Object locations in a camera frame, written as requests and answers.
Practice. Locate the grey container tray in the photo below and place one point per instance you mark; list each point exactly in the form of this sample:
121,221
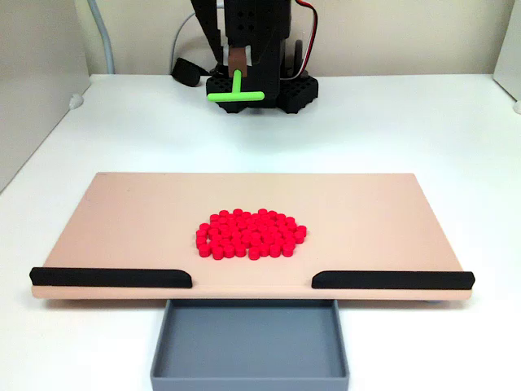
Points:
250,346

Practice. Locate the brown tool holder block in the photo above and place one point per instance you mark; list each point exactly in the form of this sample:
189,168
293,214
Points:
237,59

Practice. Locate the pile of red granules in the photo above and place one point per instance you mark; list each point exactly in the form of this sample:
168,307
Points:
250,236

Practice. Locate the green T-shaped pusher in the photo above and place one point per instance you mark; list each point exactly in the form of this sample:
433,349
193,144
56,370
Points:
236,97

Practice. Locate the pale partition panel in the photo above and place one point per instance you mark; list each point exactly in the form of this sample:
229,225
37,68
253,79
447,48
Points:
36,102
509,53

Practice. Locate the beige flat board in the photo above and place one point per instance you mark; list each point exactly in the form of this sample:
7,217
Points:
142,228

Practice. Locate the black edge rail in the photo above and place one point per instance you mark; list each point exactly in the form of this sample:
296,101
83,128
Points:
110,278
392,280

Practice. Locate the small white panel foot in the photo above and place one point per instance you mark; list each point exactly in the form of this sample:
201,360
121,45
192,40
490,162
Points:
517,106
76,101

